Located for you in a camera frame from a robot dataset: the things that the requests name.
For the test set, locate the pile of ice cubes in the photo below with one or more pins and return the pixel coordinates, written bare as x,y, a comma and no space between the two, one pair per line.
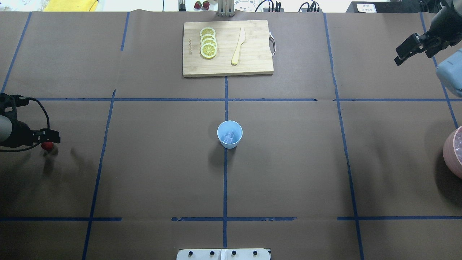
457,144

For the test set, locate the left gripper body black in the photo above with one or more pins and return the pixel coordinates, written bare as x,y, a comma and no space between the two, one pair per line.
22,134

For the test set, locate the light blue cup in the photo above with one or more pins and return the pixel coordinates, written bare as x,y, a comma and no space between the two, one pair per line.
229,134

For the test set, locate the yellow cloth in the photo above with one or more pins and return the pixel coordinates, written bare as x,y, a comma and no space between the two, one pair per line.
71,6

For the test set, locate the spare strawberry left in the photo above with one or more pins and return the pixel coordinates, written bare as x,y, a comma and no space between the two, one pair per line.
197,5

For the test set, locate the yellow plastic knife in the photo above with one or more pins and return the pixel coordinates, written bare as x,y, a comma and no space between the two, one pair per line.
240,42

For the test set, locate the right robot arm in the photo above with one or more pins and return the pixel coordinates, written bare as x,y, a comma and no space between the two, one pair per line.
449,72

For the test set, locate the aluminium frame post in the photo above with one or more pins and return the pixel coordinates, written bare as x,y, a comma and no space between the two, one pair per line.
225,8

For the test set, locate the red strawberry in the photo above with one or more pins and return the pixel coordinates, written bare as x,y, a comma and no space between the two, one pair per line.
48,146

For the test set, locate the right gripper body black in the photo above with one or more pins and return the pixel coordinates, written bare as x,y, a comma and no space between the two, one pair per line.
441,39

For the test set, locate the spare strawberry right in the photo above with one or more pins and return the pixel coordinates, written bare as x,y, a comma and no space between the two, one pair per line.
205,5

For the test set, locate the spare strawberry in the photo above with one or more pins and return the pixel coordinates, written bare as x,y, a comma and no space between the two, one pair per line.
197,5
205,5

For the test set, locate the white mounting post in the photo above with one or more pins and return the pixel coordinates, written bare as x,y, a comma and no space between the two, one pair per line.
224,254

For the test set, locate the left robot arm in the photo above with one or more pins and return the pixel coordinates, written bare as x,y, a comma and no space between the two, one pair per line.
6,127

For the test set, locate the pink bowl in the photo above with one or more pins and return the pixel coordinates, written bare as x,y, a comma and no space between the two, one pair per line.
450,158

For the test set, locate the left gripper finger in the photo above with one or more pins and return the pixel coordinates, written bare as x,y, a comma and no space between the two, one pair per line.
48,140
47,133

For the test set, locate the wooden cutting board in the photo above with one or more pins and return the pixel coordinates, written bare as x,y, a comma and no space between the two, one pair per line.
255,57

